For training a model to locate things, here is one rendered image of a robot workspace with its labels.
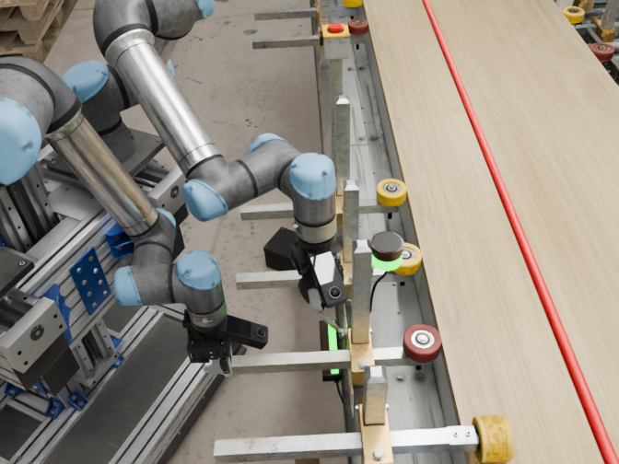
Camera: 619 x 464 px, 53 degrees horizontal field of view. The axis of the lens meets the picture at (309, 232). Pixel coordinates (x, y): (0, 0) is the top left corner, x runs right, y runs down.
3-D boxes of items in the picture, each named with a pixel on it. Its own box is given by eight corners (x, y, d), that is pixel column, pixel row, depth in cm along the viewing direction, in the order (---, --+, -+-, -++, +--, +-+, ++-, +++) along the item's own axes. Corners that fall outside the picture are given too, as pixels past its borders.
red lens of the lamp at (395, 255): (372, 262, 116) (373, 254, 115) (369, 240, 120) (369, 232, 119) (404, 261, 116) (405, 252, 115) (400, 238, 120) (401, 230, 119)
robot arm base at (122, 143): (65, 160, 160) (52, 128, 153) (103, 129, 170) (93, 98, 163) (111, 174, 155) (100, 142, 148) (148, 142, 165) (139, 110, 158)
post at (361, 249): (352, 390, 149) (353, 249, 115) (350, 377, 151) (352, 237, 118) (367, 389, 149) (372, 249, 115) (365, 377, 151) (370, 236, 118)
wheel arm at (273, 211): (241, 223, 172) (239, 212, 169) (241, 214, 175) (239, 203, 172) (398, 214, 172) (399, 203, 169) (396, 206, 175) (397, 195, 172)
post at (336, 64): (331, 184, 202) (328, 57, 171) (330, 175, 205) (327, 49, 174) (344, 183, 202) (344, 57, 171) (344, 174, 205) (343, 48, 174)
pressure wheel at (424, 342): (402, 384, 136) (406, 353, 128) (398, 353, 142) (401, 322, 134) (439, 382, 136) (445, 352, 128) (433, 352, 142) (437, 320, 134)
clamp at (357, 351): (351, 385, 134) (351, 372, 130) (346, 334, 144) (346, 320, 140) (378, 384, 134) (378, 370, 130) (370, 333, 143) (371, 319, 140)
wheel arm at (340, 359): (233, 377, 136) (231, 366, 133) (234, 365, 139) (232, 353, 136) (431, 367, 136) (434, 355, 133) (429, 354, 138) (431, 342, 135)
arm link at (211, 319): (226, 284, 123) (223, 317, 117) (228, 299, 126) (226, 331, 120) (188, 286, 123) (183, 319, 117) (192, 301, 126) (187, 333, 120)
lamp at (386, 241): (369, 325, 130) (372, 253, 115) (367, 304, 134) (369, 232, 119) (397, 323, 129) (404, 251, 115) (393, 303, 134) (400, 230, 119)
